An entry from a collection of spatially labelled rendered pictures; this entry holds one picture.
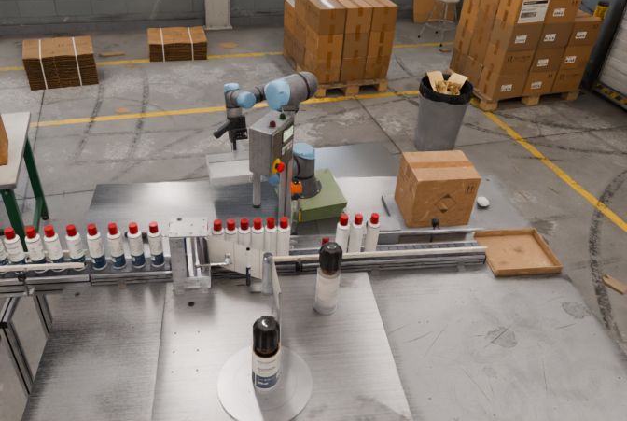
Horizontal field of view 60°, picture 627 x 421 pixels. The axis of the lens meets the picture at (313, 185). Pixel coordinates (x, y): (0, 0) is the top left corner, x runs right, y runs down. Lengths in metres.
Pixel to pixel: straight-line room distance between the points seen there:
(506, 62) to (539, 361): 3.88
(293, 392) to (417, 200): 1.06
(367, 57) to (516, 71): 1.47
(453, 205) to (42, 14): 5.89
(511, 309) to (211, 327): 1.18
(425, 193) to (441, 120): 2.23
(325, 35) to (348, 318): 3.75
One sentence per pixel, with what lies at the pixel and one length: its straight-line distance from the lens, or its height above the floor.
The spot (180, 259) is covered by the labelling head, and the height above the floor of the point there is 1.04.
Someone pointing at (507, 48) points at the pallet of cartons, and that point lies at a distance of 5.60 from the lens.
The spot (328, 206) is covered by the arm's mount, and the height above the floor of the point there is 0.90.
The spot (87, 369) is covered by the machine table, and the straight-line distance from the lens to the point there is 2.07.
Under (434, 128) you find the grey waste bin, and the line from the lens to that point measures 4.71.
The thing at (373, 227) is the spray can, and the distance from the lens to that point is 2.23.
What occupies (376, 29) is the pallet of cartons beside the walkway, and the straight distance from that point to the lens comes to 5.63.
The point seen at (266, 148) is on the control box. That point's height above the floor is 1.41.
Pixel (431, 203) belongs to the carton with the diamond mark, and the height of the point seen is 0.99.
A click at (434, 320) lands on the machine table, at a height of 0.83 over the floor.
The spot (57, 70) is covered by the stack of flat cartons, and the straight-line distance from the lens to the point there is 5.94.
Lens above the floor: 2.43
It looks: 35 degrees down
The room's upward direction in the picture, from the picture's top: 4 degrees clockwise
